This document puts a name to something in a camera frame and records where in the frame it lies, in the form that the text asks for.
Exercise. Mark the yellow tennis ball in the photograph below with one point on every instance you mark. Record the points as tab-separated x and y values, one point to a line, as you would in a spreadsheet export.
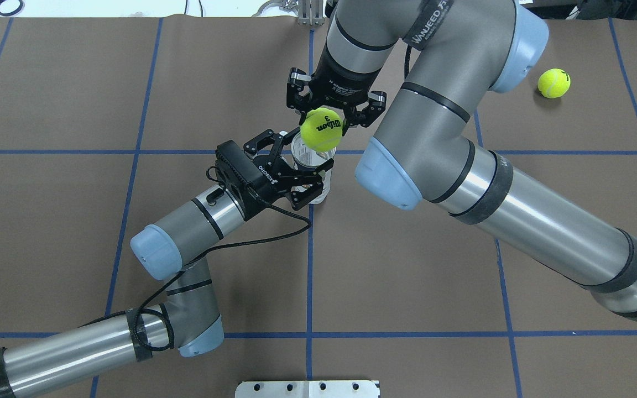
554	83

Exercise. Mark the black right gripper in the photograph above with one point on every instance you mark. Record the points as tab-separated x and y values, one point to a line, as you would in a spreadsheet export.
342	83

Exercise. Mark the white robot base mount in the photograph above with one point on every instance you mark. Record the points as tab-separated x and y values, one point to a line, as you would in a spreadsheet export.
309	388

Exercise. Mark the silver camera mount bracket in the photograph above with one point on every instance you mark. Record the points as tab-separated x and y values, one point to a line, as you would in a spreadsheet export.
310	12

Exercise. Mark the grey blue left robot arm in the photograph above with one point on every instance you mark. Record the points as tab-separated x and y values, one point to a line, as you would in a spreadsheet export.
70	203

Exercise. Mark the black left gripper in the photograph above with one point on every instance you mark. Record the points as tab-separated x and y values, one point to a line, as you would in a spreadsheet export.
261	178

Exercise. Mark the tennis ball with black logo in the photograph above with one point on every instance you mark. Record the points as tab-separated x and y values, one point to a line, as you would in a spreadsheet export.
322	129

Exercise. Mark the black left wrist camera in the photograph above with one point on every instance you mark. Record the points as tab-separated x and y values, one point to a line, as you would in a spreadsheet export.
235	171

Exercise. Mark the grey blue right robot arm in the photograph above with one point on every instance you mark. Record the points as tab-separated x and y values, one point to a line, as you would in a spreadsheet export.
419	153

